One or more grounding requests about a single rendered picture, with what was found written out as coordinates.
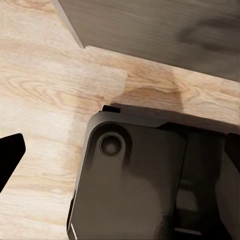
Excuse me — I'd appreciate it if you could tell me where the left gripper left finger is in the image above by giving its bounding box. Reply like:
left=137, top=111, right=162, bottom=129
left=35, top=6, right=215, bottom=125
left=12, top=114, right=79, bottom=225
left=0, top=133, right=26, bottom=193

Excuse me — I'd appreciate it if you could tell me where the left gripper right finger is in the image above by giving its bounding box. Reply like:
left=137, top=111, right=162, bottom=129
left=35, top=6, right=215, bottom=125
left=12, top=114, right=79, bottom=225
left=224, top=132, right=240, bottom=173

